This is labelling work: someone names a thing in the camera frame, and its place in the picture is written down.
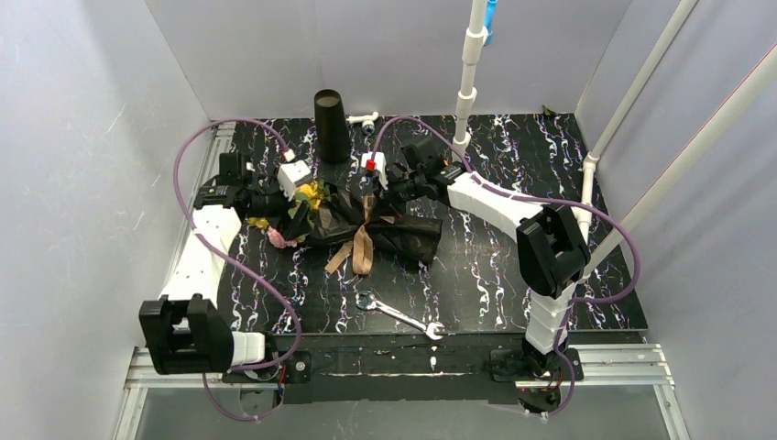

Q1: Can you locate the tan satin ribbon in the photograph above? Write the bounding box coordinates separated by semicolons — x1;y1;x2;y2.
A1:
324;194;377;276

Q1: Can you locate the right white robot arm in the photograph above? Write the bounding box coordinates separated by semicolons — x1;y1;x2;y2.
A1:
362;139;590;356

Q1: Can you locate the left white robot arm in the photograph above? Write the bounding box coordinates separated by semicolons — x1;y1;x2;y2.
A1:
138;153;312;375

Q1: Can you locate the black cone vase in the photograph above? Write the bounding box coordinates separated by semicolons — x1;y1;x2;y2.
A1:
314;89;352;164

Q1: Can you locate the small white pipe fitting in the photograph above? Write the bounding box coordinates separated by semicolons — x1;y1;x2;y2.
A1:
345;111;379;136

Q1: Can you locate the silver combination wrench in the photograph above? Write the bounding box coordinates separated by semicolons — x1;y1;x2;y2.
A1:
356;291;444;341

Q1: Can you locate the blue clip on pipe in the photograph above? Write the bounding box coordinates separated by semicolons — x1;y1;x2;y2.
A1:
484;0;498;47

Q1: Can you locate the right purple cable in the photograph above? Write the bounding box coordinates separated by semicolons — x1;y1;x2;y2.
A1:
371;115;642;420

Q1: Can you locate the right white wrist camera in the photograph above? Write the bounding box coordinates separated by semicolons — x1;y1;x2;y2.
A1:
359;151;389;190

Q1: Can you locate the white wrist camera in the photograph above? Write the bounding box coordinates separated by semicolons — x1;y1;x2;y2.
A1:
359;151;389;190
277;149;313;201

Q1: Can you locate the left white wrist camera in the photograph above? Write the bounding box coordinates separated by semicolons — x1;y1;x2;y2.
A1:
277;149;313;201

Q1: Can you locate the white pvc pipe frame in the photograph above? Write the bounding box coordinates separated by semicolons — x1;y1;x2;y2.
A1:
452;0;777;281

